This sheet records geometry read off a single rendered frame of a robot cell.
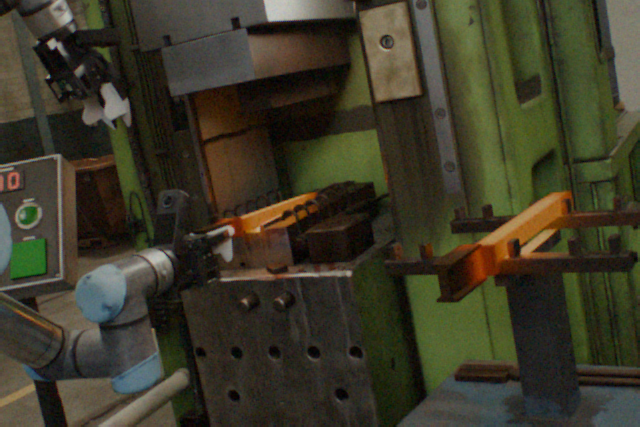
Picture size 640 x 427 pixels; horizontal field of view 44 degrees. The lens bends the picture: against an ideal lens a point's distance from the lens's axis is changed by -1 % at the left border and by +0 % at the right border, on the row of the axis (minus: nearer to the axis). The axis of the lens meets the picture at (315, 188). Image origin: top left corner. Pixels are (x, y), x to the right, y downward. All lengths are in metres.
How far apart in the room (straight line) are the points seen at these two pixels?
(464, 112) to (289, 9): 0.38
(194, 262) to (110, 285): 0.21
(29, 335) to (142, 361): 0.16
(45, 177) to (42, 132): 9.37
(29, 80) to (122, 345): 9.99
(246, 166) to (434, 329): 0.60
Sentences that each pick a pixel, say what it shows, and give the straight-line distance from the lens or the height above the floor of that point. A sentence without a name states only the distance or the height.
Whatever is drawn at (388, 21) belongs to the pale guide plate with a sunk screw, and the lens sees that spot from 1.47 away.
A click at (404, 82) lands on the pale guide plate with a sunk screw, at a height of 1.21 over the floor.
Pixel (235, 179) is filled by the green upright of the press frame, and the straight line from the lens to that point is 1.82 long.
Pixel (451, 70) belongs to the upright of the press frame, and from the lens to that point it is 1.46.
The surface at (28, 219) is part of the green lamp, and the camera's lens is 1.72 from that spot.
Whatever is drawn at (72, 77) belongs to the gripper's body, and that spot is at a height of 1.33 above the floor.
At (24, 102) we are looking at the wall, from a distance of 11.03.
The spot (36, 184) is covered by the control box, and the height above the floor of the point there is 1.15.
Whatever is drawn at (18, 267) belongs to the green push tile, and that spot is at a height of 1.00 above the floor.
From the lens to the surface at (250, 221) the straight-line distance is 1.49.
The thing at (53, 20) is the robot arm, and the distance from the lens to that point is 1.37.
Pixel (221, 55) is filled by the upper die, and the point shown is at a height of 1.33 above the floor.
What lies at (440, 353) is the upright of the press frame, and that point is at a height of 0.68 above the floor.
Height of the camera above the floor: 1.25
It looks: 8 degrees down
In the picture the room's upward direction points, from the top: 11 degrees counter-clockwise
